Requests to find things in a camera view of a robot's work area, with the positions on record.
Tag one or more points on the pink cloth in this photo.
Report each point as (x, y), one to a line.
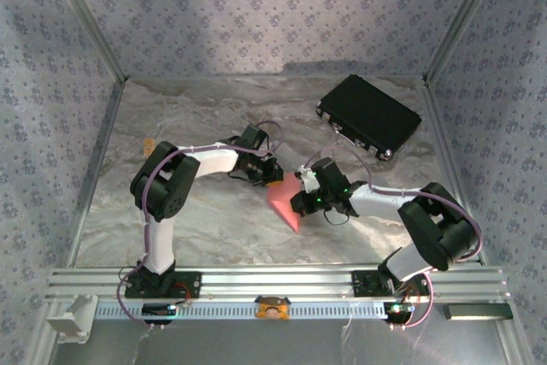
(282, 200)

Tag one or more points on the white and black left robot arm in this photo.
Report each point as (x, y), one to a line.
(164, 185)

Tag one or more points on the black ribbed carrying case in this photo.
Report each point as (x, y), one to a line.
(367, 110)

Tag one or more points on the orange cartoon figure sticker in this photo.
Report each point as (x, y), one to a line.
(272, 308)

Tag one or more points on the small orange tag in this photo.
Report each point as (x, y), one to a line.
(148, 147)

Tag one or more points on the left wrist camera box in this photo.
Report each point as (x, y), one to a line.
(252, 136)

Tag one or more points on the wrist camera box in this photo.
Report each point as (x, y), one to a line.
(329, 170)
(252, 136)

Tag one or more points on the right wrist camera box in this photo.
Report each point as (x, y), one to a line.
(329, 170)

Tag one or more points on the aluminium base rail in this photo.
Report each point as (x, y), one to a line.
(278, 281)

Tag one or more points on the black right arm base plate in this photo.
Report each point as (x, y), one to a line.
(365, 284)

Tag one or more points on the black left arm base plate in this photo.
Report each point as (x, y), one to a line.
(188, 286)

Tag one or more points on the aluminium side rail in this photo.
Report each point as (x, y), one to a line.
(440, 125)
(101, 155)

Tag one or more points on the aluminium frame post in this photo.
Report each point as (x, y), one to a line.
(462, 19)

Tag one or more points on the white plastic bracket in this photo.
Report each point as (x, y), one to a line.
(70, 318)

